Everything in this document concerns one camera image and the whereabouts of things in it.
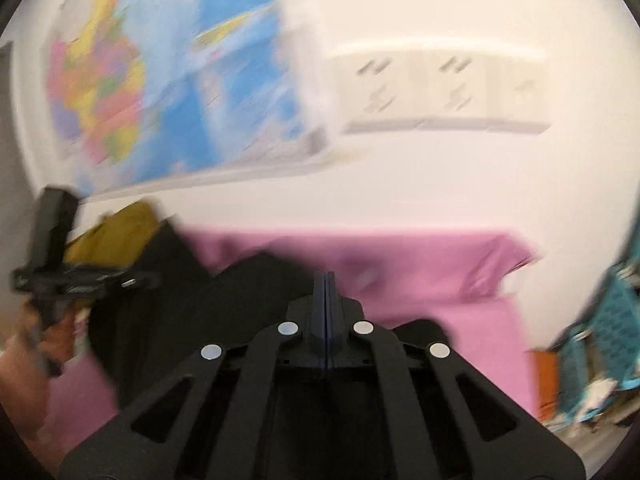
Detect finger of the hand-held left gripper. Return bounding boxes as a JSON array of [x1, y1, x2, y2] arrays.
[[65, 265, 158, 297]]

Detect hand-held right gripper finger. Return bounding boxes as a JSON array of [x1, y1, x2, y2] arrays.
[[60, 271, 327, 480], [326, 271, 587, 480]]

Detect black garment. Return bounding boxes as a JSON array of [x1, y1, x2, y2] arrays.
[[87, 220, 451, 411]]

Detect person's left hand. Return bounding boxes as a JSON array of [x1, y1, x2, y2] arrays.
[[0, 305, 77, 441]]

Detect olive garment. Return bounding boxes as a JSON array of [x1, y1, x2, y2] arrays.
[[62, 202, 161, 306]]

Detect pink floral bed sheet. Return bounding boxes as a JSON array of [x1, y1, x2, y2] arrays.
[[45, 227, 543, 441]]

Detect orange object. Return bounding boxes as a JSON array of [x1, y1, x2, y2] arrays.
[[532, 350, 561, 421]]

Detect blue perforated plastic basket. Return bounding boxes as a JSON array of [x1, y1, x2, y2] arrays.
[[552, 325, 608, 423], [590, 255, 640, 391]]

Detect colourful wall map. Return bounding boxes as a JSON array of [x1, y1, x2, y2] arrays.
[[42, 0, 341, 201]]

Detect white wall socket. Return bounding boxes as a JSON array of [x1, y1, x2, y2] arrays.
[[332, 52, 416, 133], [410, 52, 496, 131]]

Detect white wall switch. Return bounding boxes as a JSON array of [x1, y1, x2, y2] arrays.
[[487, 55, 553, 133]]

